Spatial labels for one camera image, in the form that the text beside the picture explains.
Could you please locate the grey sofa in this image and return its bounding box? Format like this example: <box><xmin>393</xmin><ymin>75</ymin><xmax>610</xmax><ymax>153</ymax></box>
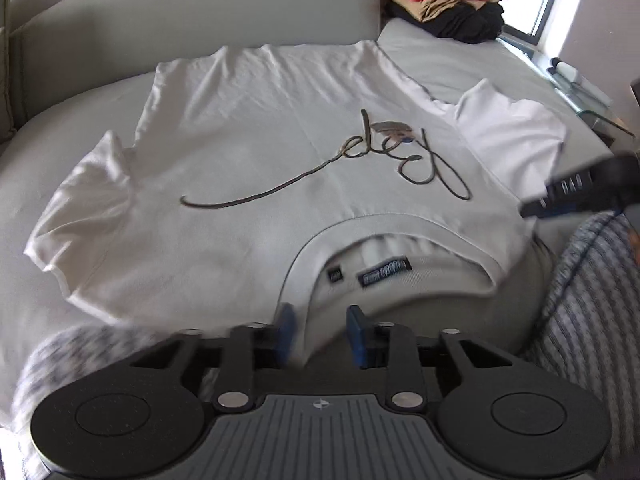
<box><xmin>0</xmin><ymin>0</ymin><xmax>623</xmax><ymax>441</ymax></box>

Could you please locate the white T-shirt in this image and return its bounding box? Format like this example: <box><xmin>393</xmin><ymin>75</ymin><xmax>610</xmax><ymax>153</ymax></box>
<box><xmin>24</xmin><ymin>41</ymin><xmax>568</xmax><ymax>366</ymax></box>

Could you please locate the person's right leg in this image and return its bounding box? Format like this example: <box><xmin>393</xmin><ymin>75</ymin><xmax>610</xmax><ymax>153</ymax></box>
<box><xmin>520</xmin><ymin>212</ymin><xmax>640</xmax><ymax>480</ymax></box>

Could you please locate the black garment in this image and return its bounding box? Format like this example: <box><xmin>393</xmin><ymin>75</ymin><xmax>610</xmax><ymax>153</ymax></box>
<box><xmin>387</xmin><ymin>0</ymin><xmax>506</xmax><ymax>43</ymax></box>

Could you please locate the white cylindrical device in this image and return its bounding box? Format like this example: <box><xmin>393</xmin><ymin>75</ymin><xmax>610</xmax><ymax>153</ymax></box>
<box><xmin>547</xmin><ymin>59</ymin><xmax>581</xmax><ymax>81</ymax></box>

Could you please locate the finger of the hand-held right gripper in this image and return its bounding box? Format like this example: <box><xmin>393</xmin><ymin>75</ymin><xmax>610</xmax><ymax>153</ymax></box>
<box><xmin>520</xmin><ymin>165</ymin><xmax>608</xmax><ymax>220</ymax></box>

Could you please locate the glass side table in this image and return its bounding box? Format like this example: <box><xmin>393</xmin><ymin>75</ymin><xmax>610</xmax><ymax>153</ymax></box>
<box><xmin>500</xmin><ymin>35</ymin><xmax>640</xmax><ymax>151</ymax></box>

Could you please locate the person's left leg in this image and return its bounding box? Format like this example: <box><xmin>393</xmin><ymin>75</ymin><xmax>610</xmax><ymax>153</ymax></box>
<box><xmin>0</xmin><ymin>324</ymin><xmax>168</xmax><ymax>480</ymax></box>

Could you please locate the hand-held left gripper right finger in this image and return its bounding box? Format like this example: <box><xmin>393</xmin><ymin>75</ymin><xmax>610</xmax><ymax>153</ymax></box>
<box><xmin>346</xmin><ymin>304</ymin><xmax>516</xmax><ymax>413</ymax></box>

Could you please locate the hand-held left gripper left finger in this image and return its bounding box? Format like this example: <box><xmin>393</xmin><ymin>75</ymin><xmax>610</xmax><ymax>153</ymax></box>
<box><xmin>127</xmin><ymin>303</ymin><xmax>297</xmax><ymax>413</ymax></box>

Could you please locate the person's leg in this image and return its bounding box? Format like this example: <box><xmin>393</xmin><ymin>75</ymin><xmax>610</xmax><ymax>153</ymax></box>
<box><xmin>0</xmin><ymin>324</ymin><xmax>168</xmax><ymax>480</ymax></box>
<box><xmin>520</xmin><ymin>212</ymin><xmax>640</xmax><ymax>480</ymax></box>

